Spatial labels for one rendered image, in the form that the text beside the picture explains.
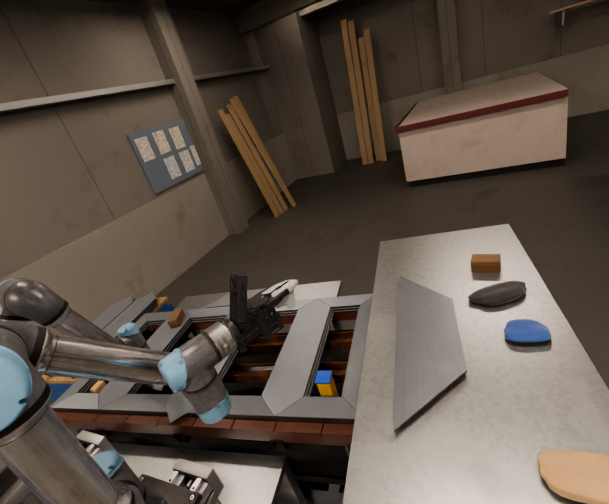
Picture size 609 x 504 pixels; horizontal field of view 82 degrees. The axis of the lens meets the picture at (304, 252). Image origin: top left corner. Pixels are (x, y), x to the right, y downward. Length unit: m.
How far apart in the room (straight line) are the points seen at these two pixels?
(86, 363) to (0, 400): 0.21
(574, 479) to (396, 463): 0.34
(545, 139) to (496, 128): 0.62
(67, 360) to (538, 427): 1.01
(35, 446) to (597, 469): 0.98
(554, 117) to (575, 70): 2.97
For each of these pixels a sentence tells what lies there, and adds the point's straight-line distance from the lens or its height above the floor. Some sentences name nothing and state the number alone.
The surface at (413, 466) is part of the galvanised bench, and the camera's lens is 0.97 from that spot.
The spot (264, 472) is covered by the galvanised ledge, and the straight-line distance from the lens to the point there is 1.52.
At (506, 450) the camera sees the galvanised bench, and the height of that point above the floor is 1.05.
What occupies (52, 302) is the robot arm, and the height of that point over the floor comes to 1.50.
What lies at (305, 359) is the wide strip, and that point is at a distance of 1.58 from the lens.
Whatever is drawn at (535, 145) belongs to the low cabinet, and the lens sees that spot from 5.83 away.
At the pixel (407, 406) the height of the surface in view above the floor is 1.07.
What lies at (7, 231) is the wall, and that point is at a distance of 4.29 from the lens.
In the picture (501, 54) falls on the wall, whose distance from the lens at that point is 8.49.
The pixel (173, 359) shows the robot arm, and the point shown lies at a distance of 0.77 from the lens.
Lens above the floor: 1.87
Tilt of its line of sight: 24 degrees down
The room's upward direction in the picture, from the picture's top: 17 degrees counter-clockwise
